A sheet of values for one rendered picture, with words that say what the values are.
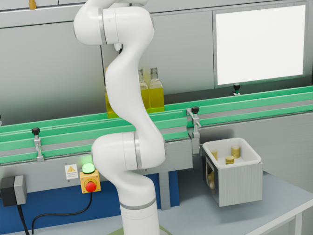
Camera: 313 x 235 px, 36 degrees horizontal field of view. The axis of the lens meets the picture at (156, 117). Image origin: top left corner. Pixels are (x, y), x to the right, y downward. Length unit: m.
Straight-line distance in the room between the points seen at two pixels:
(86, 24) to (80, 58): 0.68
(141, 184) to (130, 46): 0.44
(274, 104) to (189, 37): 0.46
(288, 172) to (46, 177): 1.21
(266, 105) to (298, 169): 0.55
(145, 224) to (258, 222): 0.53
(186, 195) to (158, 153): 0.67
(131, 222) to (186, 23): 0.88
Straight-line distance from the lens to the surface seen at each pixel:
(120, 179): 1.52
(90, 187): 1.81
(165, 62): 2.07
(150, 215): 1.59
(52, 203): 1.97
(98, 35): 1.38
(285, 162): 2.47
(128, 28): 1.37
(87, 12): 1.39
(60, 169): 1.88
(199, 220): 1.96
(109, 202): 1.99
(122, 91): 1.41
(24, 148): 1.87
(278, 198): 2.10
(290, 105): 2.14
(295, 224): 2.18
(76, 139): 1.85
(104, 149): 1.47
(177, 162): 1.93
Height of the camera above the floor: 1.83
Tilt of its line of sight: 21 degrees down
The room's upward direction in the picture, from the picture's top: 4 degrees counter-clockwise
